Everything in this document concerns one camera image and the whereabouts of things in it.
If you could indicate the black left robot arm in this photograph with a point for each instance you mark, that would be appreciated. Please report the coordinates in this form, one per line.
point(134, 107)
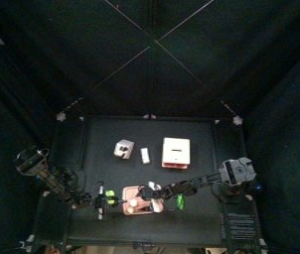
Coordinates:
point(46, 175)

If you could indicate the pale wooden knife holder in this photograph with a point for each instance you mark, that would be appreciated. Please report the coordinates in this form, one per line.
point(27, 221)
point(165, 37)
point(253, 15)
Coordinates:
point(129, 144)

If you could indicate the pink plastic tray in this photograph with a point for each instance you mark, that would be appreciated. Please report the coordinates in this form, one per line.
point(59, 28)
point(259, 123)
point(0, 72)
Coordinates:
point(128, 191)

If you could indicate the small white toy egg piece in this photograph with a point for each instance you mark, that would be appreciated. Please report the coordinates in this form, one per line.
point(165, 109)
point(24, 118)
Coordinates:
point(133, 201)

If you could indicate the large white toy egg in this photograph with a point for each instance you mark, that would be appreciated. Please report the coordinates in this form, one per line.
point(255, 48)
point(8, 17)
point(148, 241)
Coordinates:
point(130, 209)

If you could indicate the black panel with white text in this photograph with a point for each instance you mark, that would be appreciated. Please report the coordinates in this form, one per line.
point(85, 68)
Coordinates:
point(239, 226)

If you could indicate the black vertical frame pole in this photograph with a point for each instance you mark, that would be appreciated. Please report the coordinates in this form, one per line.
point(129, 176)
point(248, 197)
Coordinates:
point(152, 82)

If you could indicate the small white rectangular toy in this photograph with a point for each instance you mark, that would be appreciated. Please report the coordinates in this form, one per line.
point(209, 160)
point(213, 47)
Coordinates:
point(145, 156)

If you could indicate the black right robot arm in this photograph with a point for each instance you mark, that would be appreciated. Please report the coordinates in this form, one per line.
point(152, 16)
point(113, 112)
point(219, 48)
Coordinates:
point(235, 170)

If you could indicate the lime green toy vegetable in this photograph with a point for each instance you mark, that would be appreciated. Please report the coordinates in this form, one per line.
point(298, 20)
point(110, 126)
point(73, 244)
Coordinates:
point(110, 192)

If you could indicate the wooden box with red drawer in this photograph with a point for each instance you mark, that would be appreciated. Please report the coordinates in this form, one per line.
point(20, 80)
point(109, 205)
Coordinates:
point(176, 149)

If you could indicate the white red pole foot bracket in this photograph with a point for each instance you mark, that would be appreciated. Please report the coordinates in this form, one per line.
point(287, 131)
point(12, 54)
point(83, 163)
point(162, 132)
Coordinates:
point(149, 116)

